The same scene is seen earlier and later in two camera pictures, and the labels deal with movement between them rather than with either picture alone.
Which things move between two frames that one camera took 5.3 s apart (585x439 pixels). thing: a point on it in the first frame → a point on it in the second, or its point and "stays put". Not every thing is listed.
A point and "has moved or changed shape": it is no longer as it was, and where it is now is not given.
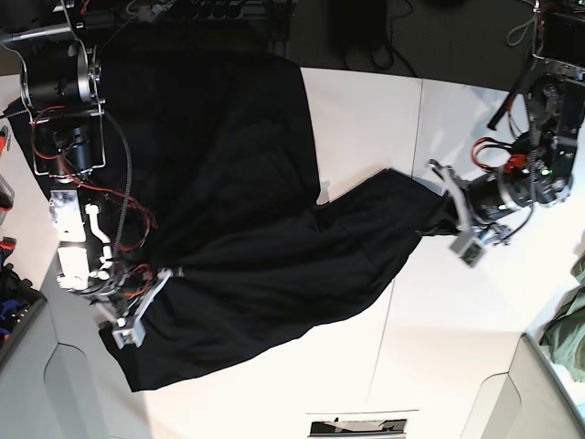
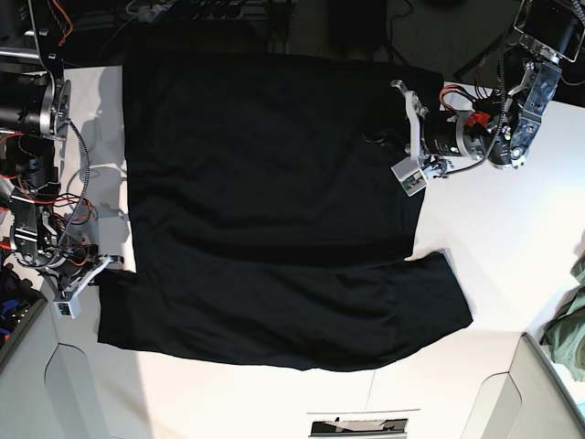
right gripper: [486, 208] → [435, 136]
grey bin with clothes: [21, 304] stays put
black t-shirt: [217, 138] has moved or changed shape
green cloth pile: [564, 334] stays put
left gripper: [125, 321] → [79, 266]
